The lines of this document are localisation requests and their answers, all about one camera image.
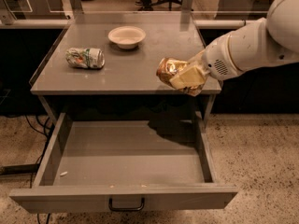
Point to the crushed green white can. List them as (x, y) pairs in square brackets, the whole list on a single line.
[(85, 58)]

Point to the white paper bowl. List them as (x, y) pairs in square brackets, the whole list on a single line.
[(127, 37)]

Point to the open grey top drawer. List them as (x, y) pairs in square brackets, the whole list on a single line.
[(166, 161)]

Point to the black drawer handle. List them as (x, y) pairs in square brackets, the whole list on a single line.
[(126, 205)]

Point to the grey cabinet with top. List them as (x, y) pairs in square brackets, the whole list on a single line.
[(168, 34)]

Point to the crushed orange soda can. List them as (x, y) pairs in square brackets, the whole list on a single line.
[(169, 67)]

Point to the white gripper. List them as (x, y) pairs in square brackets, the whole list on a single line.
[(217, 61)]

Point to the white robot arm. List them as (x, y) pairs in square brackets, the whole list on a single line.
[(268, 42)]

